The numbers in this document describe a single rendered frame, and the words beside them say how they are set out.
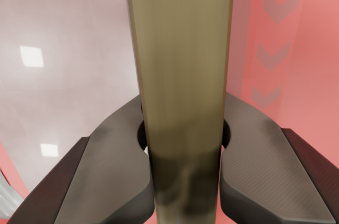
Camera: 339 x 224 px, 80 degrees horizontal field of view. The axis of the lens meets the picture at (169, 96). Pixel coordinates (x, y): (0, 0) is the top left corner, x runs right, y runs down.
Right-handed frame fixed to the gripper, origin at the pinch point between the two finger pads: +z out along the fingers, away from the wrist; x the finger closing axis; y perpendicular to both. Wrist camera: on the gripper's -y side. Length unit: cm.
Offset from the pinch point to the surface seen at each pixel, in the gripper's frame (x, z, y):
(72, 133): -10.7, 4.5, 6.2
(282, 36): 7.9, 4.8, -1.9
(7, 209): -21.5, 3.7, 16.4
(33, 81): -12.4, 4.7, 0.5
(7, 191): -20.4, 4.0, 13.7
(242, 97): 5.3, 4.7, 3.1
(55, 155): -13.3, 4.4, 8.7
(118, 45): -4.6, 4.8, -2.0
